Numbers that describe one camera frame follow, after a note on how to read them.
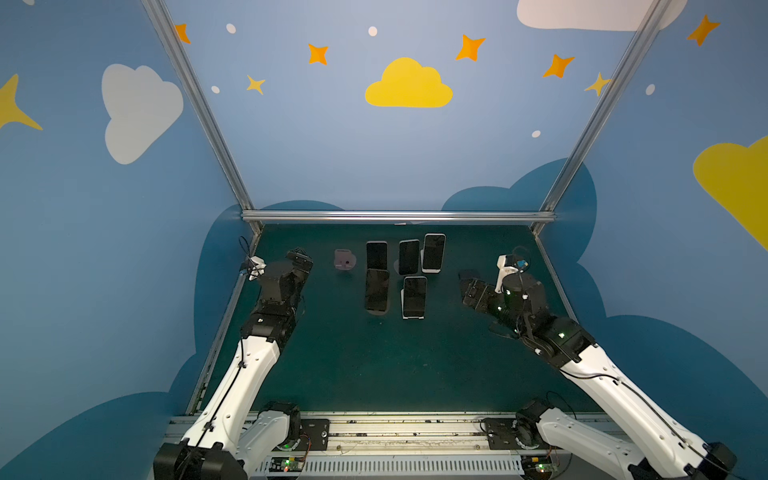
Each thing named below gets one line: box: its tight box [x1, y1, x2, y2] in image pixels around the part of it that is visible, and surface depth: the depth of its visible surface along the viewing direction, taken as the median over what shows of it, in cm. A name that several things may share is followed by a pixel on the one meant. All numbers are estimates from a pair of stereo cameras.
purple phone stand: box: [334, 249, 357, 271], surface depth 109 cm
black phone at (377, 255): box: [366, 240, 388, 271], surface depth 98 cm
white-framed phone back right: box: [420, 233, 446, 273], surface depth 104 cm
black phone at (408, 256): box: [398, 239, 420, 275], surface depth 100 cm
